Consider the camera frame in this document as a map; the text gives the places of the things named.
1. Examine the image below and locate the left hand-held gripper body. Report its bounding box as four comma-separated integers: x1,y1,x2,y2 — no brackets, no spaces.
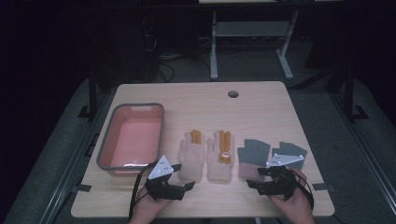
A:
145,154,188,202

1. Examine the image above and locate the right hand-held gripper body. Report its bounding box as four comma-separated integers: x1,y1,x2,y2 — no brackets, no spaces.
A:
261,153,305,202

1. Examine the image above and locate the beige glove with orange fingers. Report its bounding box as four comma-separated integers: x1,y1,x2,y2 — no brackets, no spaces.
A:
177,129,206,182

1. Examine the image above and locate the grey fingerless glove pink cuff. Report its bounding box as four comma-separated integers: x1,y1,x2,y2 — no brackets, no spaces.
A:
271,141,308,171
236,138,271,181

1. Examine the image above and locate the beige glove with animal patch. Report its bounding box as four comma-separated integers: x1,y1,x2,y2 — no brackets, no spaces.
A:
205,130,235,184

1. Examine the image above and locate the pink basin with grey rim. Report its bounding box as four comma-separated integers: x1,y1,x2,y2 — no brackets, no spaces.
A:
96,103,165,177

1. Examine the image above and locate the person's right hand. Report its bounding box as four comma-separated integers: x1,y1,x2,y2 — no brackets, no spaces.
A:
269,167,316,224

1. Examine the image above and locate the person's left hand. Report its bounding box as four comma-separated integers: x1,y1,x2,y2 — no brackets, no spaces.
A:
129,186,174,224

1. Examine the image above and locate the black tape strip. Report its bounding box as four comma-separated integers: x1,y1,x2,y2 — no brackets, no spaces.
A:
71,184,92,193
312,182,336,192

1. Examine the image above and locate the floor cables bundle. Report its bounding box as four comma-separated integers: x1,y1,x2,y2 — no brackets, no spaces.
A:
153,36,213,83

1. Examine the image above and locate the black stand post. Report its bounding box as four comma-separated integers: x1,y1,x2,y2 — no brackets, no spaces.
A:
344,62,370,122

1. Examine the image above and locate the white metal desk frame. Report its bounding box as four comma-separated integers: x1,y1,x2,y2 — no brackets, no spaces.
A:
209,8,300,81

